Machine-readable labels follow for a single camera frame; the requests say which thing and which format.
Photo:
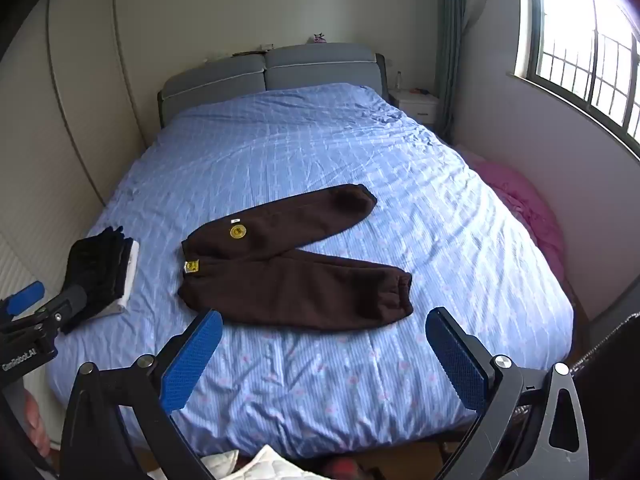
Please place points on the stack of dark folded clothes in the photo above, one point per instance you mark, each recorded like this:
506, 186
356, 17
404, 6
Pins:
100, 265

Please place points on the green curtain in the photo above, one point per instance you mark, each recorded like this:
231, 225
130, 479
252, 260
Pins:
452, 35

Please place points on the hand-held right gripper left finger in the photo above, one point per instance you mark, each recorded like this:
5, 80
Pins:
192, 360

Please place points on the white nightstand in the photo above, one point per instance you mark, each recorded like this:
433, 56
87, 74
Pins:
420, 107

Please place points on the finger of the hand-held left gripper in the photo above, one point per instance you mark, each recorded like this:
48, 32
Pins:
65, 305
27, 296

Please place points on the white quilted cloth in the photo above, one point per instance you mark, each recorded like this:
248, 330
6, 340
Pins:
270, 467

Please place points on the white wardrobe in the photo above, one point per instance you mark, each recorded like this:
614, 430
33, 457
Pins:
75, 85

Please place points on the barred window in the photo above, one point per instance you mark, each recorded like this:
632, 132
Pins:
590, 35

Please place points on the clear bottle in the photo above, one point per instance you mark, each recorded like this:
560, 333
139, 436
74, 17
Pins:
398, 81

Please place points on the small purple toy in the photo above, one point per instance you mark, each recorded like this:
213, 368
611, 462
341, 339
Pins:
320, 38

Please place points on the pink blanket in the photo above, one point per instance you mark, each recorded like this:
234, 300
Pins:
520, 195

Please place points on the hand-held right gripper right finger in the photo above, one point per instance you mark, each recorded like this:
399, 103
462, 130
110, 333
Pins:
455, 360

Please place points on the grey padded headboard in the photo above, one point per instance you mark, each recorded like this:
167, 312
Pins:
300, 65

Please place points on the brown pants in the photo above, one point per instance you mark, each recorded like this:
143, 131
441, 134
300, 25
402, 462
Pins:
300, 290

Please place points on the dark cloth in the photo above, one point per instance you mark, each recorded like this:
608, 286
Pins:
615, 400

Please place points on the person's left hand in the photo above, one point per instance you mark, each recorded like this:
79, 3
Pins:
37, 422

